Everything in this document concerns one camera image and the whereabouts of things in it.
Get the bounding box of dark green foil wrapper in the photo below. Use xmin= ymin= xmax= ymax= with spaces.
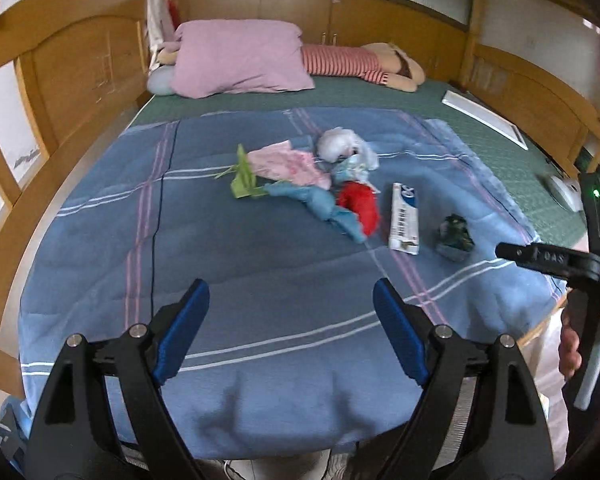
xmin=436 ymin=214 xmax=475 ymax=262

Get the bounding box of white plastic bag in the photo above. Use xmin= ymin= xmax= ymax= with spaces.
xmin=316 ymin=127 xmax=379 ymax=170

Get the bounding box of person right hand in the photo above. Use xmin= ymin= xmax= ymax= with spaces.
xmin=558 ymin=290 xmax=588 ymax=380

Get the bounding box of green quilted mattress cover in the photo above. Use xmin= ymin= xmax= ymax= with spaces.
xmin=132 ymin=77 xmax=585 ymax=247

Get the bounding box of white round device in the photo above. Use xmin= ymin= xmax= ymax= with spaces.
xmin=546 ymin=176 xmax=583 ymax=212

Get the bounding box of white flat panel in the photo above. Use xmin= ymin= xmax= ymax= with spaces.
xmin=441 ymin=90 xmax=528 ymax=151

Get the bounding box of white toothpaste box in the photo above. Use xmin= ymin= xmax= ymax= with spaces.
xmin=388 ymin=182 xmax=419 ymax=256

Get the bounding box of blue striped blanket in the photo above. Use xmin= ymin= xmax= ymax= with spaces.
xmin=19 ymin=107 xmax=565 ymax=458

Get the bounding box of red plastic wrapper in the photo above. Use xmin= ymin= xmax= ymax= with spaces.
xmin=336 ymin=181 xmax=380 ymax=236

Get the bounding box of pale blue face mask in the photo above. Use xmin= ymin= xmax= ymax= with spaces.
xmin=330 ymin=154 xmax=370 ymax=185

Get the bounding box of light blue crumpled wrapper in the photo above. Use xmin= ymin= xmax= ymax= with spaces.
xmin=263 ymin=181 xmax=367 ymax=244

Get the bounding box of green paper scrap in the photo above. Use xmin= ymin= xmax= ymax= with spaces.
xmin=215 ymin=144 xmax=268 ymax=200

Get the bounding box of striped plush doll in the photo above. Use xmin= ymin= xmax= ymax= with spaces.
xmin=301 ymin=42 xmax=426 ymax=92

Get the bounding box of pink crumpled wrapper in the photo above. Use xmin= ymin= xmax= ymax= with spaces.
xmin=247 ymin=140 xmax=332 ymax=191

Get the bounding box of wooden bed headboard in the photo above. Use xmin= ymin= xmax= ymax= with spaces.
xmin=0 ymin=0 xmax=152 ymax=351

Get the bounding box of pink pillow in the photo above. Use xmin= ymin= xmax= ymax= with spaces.
xmin=172 ymin=20 xmax=314 ymax=99

